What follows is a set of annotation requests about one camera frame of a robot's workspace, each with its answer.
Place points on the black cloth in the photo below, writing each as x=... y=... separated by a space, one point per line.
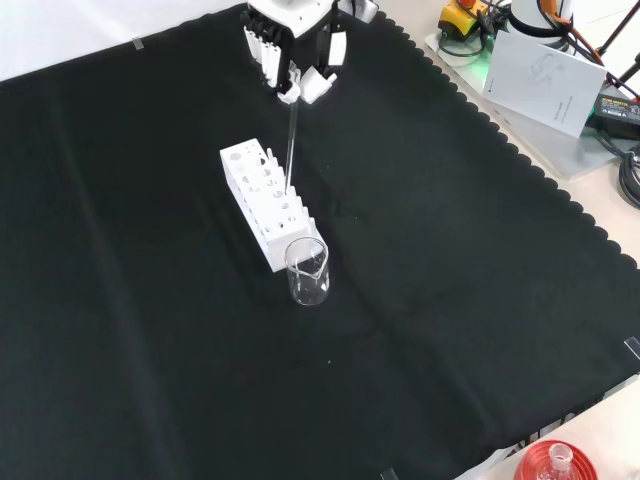
x=150 y=300

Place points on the white booklet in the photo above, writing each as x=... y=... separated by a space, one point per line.
x=550 y=85

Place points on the white test tube rack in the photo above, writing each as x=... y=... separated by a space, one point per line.
x=280 y=235

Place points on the clear tape strip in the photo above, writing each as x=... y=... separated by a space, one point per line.
x=138 y=44
x=388 y=474
x=633 y=348

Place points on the yellow stop button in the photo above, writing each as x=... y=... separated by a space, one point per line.
x=457 y=20

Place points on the clear glass flask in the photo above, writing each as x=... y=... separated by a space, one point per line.
x=561 y=457

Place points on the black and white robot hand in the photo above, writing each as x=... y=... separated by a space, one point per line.
x=290 y=17

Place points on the clear glass rod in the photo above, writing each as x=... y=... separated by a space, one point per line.
x=291 y=150

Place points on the black tripod leg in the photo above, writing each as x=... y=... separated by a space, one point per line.
x=622 y=75

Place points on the clear glass beaker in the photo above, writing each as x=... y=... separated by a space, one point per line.
x=310 y=290

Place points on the black power adapter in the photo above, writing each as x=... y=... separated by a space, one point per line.
x=617 y=112

